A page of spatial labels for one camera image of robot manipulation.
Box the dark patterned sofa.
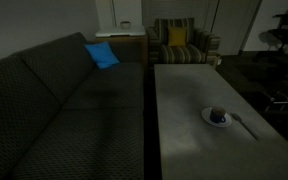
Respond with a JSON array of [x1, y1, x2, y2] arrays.
[[0, 33, 144, 180]]

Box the striped armchair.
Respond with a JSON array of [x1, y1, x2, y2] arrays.
[[147, 18, 220, 67]]

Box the blue coffee cup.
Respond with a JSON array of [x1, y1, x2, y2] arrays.
[[210, 107, 226, 123]]

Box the wooden side table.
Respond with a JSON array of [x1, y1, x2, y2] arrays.
[[95, 26, 148, 67]]

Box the metal spoon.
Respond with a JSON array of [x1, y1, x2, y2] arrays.
[[230, 113, 261, 141]]

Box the grey coffee table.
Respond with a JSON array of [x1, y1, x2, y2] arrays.
[[154, 64, 288, 180]]

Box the blue throw pillow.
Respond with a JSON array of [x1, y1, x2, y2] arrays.
[[85, 41, 119, 69]]

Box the white saucer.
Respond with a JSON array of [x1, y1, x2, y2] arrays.
[[201, 107, 232, 128]]

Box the yellow throw pillow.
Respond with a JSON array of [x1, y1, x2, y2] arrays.
[[168, 27, 187, 46]]

